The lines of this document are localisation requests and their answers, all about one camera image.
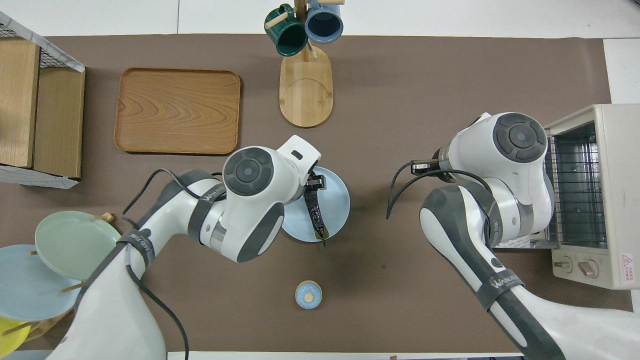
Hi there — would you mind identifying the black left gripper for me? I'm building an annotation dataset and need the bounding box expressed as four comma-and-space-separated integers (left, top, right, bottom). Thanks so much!
302, 170, 327, 193

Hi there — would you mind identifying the light blue plate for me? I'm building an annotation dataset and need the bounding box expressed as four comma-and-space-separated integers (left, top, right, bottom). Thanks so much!
281, 166, 351, 244

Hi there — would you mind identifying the dark purple eggplant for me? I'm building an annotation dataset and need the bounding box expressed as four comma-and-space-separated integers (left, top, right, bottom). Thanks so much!
303, 186, 329, 247

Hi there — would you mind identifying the beige toaster oven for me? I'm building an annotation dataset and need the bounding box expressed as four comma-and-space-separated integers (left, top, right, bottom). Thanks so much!
495, 103, 640, 290

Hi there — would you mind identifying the wooden mug tree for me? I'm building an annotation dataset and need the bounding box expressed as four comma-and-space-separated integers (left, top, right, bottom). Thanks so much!
265, 0, 346, 128

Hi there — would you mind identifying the brown table mat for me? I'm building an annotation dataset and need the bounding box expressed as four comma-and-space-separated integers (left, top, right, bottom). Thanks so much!
0, 34, 638, 353

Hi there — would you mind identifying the dark green mug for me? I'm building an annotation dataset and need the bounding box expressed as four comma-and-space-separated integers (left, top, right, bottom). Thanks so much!
264, 4, 309, 57

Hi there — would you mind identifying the blue mug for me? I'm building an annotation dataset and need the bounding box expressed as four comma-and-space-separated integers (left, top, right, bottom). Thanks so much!
304, 0, 345, 44

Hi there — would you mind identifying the wooden serving tray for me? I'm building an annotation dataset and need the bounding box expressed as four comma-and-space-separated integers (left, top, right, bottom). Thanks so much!
113, 67, 242, 156

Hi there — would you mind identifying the pale green racked plate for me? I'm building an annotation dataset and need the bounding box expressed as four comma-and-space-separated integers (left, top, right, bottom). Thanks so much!
35, 210, 123, 281

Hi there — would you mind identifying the pale blue racked plate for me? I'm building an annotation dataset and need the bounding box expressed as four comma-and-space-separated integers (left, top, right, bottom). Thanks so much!
0, 244, 83, 322

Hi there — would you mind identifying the wooden plate rack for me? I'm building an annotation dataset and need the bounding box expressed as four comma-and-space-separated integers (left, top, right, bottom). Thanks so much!
20, 212, 115, 343

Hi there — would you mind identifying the yellow racked plate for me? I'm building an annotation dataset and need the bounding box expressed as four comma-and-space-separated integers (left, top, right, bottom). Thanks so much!
0, 316, 31, 353

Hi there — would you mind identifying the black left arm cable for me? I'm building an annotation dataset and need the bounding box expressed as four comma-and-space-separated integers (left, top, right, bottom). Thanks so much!
121, 169, 191, 360

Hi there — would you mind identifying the black wire basket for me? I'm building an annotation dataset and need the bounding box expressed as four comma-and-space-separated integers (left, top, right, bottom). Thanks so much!
0, 22, 56, 69

